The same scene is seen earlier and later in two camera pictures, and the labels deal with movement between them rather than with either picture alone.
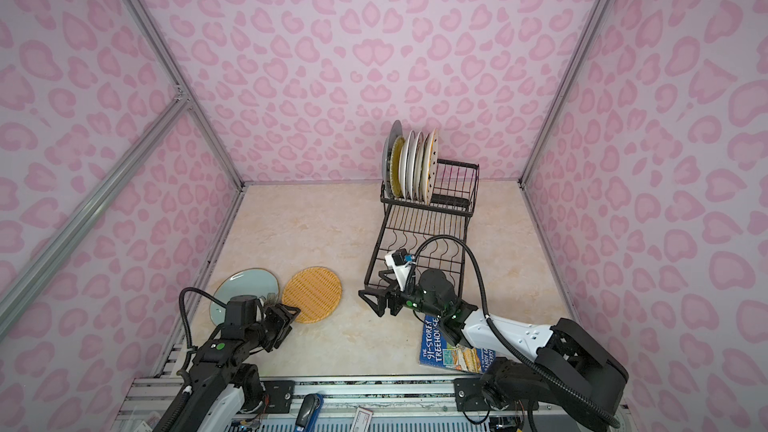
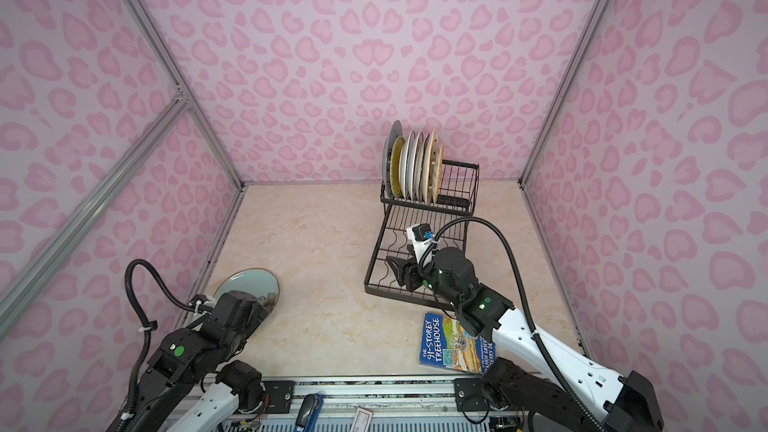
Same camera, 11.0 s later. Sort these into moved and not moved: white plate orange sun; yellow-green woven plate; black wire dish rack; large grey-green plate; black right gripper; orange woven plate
Moved: black right gripper; orange woven plate
Not moved: large grey-green plate; yellow-green woven plate; white plate orange sun; black wire dish rack
